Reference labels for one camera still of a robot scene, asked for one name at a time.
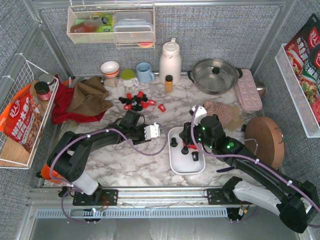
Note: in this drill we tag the white thermos jug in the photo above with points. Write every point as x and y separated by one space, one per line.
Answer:
170 62

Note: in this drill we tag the pink egg tray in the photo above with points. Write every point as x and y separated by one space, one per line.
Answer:
246 91

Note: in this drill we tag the red seasoning packets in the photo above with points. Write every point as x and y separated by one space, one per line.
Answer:
303 52

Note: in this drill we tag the brown cloth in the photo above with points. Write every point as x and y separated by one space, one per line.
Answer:
89 98

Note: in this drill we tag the orange ball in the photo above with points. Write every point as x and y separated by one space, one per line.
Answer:
45 173

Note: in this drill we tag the green lid cup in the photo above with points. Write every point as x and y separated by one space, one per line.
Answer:
129 78

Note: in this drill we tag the red snack bag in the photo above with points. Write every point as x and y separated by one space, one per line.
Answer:
19 120

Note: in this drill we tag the white wire basket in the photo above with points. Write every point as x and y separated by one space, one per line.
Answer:
12 154
302 106

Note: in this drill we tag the small glass cup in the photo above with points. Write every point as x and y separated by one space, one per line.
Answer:
111 82

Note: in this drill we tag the white orange bowl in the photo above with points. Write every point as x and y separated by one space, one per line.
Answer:
110 69

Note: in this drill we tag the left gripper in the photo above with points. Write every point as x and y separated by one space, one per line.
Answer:
140 131

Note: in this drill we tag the cream wall shelf basket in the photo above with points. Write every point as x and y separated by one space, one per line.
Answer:
81 29

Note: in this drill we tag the blue mug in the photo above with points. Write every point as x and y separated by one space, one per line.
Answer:
144 73

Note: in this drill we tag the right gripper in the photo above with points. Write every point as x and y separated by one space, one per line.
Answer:
186 133

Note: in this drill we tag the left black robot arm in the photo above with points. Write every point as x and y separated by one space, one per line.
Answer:
70 155

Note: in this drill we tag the orange spice bottle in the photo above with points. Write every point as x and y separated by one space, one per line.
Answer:
168 86

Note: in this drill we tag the pile of capsules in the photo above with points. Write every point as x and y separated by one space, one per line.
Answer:
136 102

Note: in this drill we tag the round wooden board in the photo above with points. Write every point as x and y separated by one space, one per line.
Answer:
265 140

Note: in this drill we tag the lone red capsule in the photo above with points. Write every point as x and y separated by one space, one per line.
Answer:
162 108

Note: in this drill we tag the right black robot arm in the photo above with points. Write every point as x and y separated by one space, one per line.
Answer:
296 203

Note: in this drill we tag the green label bottle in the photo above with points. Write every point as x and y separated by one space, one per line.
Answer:
105 22

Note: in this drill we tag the steel pot with lid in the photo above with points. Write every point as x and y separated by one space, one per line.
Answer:
214 76

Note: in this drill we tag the white wire basket right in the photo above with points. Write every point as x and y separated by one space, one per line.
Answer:
302 106

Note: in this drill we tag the striped pink cloth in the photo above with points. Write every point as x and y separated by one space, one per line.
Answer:
228 115

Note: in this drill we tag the white wire basket left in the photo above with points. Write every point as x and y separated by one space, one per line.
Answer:
12 154

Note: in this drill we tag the red cloth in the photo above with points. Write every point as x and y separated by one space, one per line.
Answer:
61 101

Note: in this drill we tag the red jar black lid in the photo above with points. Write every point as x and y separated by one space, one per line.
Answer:
42 90

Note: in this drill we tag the clear plastic containers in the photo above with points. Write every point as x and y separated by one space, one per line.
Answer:
133 26

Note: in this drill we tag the white storage tray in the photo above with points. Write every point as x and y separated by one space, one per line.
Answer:
183 164

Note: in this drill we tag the metal base rail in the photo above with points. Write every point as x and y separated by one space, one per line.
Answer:
149 203

